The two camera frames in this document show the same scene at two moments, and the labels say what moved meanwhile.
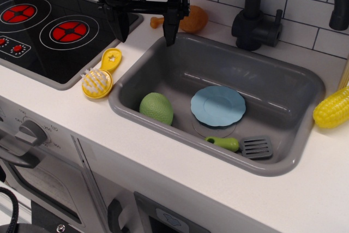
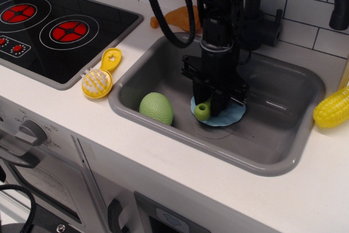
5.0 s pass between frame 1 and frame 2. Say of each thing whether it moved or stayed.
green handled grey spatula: moved
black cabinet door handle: stayed
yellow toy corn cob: stayed
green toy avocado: stayed
